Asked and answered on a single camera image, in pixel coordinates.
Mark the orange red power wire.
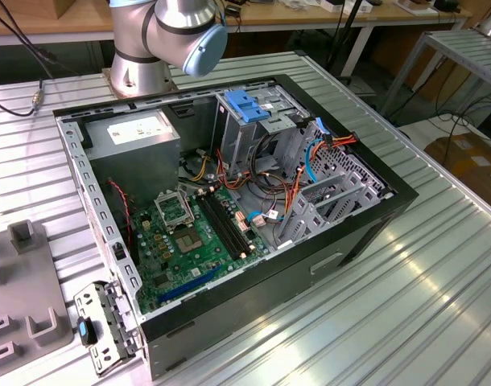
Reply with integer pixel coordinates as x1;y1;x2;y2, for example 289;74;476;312
320;133;358;150

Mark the grey metal disk bay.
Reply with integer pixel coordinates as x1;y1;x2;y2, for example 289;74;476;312
275;152;394;248

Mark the black RAM slot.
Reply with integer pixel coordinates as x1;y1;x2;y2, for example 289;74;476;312
207;191;254;254
195;195;242;261

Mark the grey optical drive cage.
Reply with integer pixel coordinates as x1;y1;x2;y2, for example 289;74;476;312
211;84;311;178

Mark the metal socket cover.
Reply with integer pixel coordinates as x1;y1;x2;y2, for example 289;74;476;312
154;189;196;232

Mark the CPU socket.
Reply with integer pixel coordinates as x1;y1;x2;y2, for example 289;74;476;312
171;225;208;257

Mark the green motherboard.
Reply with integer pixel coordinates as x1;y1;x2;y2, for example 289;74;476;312
130;187;270;317

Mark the blue plastic drive latch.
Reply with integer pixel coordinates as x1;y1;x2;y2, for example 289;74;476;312
224;88;270;125

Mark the black open PC case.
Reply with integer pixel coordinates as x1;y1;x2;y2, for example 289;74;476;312
52;73;419;382

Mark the blue expansion slot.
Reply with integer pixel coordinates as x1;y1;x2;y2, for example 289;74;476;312
156;265;225;305

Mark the grey power supply unit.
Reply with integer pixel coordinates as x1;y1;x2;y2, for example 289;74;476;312
82;109;182;208

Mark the wooden desk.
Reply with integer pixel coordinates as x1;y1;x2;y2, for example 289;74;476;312
0;0;474;77

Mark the black clip with blue label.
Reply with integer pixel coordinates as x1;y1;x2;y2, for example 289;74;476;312
76;316;98;347

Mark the brown cardboard box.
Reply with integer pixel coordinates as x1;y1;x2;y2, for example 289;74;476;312
424;134;491;204

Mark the grey parts rack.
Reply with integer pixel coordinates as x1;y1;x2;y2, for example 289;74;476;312
0;220;76;373

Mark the metal slat side table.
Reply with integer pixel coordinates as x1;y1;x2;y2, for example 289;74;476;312
380;28;491;117

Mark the short blue data wire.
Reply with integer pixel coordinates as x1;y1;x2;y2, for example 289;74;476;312
245;211;285;228

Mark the orange black wire bundle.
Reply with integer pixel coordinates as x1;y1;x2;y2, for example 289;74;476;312
176;146;307;226

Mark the long blue data wire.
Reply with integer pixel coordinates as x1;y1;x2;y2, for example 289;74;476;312
303;116;331;184

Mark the red black fan wire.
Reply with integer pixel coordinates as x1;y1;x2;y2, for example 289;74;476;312
107;179;134;242

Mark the grey metal slot bracket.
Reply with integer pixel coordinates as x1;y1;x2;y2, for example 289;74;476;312
73;281;145;378

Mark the black cable with metal connector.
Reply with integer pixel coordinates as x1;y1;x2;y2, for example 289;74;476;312
0;0;57;118

